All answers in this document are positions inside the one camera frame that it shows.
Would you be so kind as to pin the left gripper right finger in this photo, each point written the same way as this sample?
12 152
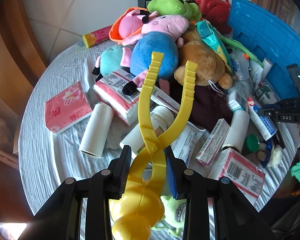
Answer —
234 216

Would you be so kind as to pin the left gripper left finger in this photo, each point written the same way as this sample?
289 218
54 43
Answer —
60 216

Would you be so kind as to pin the yellow snowball maker tongs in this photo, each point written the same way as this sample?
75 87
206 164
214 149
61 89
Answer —
140 207

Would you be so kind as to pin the pink white barcode tissue pack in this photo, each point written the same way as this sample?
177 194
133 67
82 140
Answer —
243 173

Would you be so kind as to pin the small white dog plush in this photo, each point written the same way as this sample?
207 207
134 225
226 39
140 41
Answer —
269 155

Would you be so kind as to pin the green round cap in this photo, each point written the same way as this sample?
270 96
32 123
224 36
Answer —
251 145

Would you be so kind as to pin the green one-eyed monster plush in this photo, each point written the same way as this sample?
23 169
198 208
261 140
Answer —
174 216

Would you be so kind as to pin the white paper roll right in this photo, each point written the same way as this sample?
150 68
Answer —
237 132

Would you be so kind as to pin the white paper roll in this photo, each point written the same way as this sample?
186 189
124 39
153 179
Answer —
237 132
96 132

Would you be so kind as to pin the clear plastic box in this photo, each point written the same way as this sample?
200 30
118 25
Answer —
240 62

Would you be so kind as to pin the blue plastic crate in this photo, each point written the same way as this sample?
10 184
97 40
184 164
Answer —
266 36

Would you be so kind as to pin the brown bear plush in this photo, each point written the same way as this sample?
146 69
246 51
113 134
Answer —
211 70

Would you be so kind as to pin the green crocodile plush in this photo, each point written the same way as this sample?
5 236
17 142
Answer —
237 45

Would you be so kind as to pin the teal wipes pack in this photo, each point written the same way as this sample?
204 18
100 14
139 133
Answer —
212 38

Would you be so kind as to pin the white paper roll left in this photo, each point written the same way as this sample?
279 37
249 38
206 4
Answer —
96 132

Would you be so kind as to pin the small pink tissue pack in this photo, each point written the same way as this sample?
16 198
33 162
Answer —
66 109

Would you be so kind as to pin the red toy suitcase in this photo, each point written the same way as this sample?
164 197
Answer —
217 13

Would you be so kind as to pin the pink pig plush blue body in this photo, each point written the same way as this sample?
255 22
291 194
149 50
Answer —
160 34

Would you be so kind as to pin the teal plush toy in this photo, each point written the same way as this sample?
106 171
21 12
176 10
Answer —
108 61

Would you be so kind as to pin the green frog plush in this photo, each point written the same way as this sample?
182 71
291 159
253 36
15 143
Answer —
186 8

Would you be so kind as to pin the long pink yellow box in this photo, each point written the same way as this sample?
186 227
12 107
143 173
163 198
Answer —
95 37

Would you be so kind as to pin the pig plush in orange hood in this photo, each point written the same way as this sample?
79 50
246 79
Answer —
128 24

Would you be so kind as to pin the black gift box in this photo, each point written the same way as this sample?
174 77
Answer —
143 3

